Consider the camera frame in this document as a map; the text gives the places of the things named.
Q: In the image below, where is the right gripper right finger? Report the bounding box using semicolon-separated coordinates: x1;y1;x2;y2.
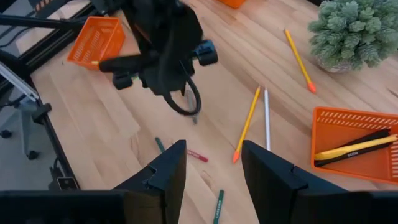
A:
241;139;348;224

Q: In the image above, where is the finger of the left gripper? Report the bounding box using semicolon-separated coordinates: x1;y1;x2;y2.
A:
141;68;169;94
161;68;193;96

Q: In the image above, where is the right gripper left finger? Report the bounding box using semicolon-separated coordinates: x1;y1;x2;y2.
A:
113;139;188;224

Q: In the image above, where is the black pen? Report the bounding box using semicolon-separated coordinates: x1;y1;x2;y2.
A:
341;128;391;149
313;142;389;168

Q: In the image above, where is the yellow pencil with orange eraser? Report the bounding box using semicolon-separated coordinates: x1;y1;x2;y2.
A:
283;28;317;94
232;86;261;165

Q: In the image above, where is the white pencil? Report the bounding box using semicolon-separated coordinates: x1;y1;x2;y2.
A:
263;88;272;152

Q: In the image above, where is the dark green crayon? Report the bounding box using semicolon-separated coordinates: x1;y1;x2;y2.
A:
154;136;166;154
213;189;225;224

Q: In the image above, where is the red pen lower right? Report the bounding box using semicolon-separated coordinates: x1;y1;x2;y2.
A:
185;149;209;163

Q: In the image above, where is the orange plastic slotted bin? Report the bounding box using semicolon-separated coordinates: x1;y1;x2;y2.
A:
67;16;127;71
216;0;247;9
310;106;398;187

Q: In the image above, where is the teal mat with orange stripes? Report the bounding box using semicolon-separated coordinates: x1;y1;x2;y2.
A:
29;0;74;15

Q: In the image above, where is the silver aluminium profile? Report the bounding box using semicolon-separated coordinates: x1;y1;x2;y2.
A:
0;60;40;102

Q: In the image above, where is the grey chair base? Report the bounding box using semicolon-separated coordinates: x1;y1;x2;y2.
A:
0;102;41;161

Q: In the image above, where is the green artificial potted plant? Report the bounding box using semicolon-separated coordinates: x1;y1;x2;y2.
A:
307;0;398;74

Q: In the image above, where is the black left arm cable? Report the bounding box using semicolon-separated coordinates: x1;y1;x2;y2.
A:
162;73;202;116

